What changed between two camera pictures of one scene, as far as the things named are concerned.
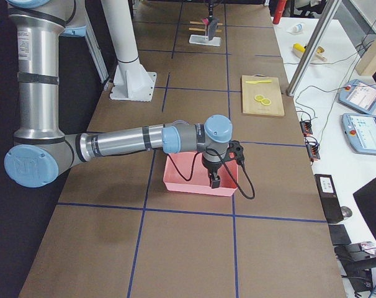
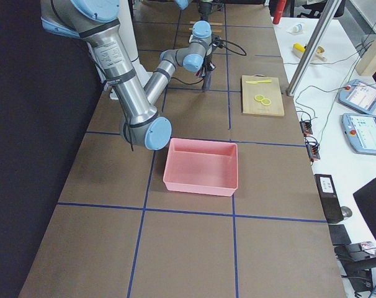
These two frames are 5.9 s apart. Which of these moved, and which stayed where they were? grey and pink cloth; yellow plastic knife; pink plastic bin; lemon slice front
Moved: grey and pink cloth
Stayed: yellow plastic knife; lemon slice front; pink plastic bin
